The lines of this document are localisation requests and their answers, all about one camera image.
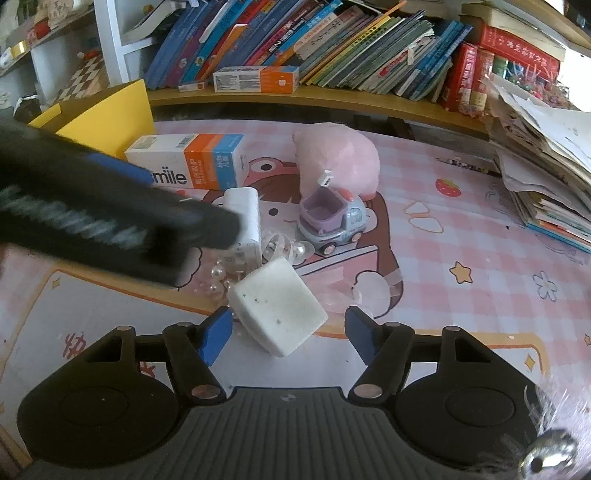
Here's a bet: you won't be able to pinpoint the patterned pencil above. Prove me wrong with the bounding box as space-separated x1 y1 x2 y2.
436 157 502 175

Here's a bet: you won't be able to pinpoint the white shelf unit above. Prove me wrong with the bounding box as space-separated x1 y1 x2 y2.
0 0 153 112

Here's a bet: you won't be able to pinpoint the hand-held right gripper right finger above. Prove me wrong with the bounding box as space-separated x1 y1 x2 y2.
345 306 497 401

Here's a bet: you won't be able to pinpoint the silver metal bell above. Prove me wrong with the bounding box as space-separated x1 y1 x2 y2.
524 429 578 476

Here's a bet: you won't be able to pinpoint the pink cartoon printed table mat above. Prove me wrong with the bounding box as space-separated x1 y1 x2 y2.
0 117 591 480

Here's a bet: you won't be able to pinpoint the colourful bead bag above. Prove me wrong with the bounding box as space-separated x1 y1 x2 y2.
508 60 578 109

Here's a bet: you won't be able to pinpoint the dark round jar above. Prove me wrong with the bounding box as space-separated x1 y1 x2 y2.
14 95 41 121

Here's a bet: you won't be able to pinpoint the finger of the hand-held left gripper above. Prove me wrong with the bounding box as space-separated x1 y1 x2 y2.
139 185 241 252
0 121 153 186

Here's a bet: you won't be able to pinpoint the white charger adapter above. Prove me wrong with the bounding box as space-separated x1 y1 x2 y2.
224 187 262 273

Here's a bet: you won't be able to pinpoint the yellow cardboard box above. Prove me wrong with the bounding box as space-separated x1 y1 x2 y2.
28 79 155 162

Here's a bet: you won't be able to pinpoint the white speckled sponge block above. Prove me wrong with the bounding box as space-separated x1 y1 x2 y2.
227 257 329 358

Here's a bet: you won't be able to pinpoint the clear plastic piece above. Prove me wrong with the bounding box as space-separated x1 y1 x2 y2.
323 272 402 319

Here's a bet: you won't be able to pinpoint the wooden shelf board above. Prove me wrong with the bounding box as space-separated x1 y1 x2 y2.
148 85 490 139

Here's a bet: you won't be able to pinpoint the beige thick books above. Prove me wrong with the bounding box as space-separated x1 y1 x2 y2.
462 0 568 47

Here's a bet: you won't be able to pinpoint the red thick dictionary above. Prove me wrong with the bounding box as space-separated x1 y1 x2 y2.
441 42 478 112
471 48 495 116

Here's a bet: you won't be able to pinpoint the checkered game board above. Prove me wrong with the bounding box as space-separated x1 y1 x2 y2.
48 53 112 104

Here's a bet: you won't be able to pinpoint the purple blue toy car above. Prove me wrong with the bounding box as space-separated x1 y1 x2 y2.
299 187 365 254

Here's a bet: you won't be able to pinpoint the pink plush toy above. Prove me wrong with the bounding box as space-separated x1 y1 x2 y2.
293 122 382 201

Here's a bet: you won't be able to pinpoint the stack of papers and books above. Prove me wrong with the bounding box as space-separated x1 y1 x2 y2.
487 74 591 254

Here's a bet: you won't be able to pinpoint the white orange blue toothpaste box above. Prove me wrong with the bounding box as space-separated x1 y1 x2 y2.
124 133 245 191

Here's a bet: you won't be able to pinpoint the row of leaning books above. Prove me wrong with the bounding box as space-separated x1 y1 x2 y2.
145 0 474 102

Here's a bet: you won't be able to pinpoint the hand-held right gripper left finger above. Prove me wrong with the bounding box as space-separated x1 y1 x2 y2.
85 307 233 401

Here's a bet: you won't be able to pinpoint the pink furry cloth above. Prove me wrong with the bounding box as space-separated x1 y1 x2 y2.
522 378 591 480

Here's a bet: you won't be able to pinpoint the large red hardcover book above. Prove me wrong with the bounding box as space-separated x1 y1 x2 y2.
475 25 561 77

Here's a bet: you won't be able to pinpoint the white pearl bead string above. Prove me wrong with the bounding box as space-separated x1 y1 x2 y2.
196 233 317 301

